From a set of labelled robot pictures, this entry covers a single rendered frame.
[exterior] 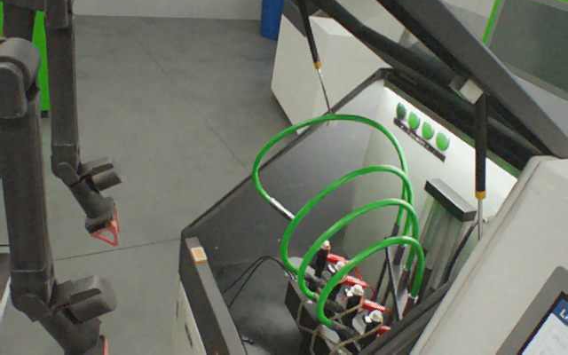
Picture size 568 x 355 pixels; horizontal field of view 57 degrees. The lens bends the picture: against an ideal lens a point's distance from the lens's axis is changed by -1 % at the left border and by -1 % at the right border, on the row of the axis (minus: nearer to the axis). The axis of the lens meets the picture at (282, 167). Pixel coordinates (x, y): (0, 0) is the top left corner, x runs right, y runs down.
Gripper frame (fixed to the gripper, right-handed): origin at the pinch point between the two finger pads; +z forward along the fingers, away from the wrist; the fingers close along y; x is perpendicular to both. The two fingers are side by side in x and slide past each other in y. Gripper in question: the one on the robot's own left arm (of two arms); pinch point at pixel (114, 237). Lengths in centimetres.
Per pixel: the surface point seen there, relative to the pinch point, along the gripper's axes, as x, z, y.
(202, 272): -17.7, 14.3, -9.5
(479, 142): -75, -26, -53
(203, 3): -44, 112, 654
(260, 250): -31.8, 30.8, 9.8
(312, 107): -92, 114, 242
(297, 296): -38.5, 22.0, -22.4
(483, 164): -75, -21, -53
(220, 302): -20.6, 15.8, -20.4
